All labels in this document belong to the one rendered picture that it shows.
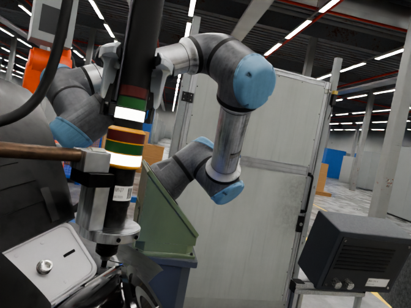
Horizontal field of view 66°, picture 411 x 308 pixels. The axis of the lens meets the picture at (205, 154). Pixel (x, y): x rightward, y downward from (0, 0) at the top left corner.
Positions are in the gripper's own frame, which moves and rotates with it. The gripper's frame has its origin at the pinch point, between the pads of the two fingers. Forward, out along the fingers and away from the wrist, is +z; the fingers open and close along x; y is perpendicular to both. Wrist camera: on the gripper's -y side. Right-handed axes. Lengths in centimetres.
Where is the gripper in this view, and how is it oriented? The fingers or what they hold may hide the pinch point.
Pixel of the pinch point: (139, 51)
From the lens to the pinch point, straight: 36.1
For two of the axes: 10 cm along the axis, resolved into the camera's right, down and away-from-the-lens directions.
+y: -1.9, 9.8, 0.4
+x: -9.5, -1.7, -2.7
